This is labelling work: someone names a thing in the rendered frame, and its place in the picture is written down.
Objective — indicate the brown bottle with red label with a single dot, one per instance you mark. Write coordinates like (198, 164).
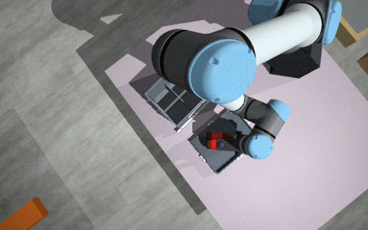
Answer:
(212, 136)

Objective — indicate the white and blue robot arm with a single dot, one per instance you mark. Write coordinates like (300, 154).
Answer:
(218, 66)

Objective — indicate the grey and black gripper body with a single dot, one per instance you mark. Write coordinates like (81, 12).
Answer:
(239, 136)

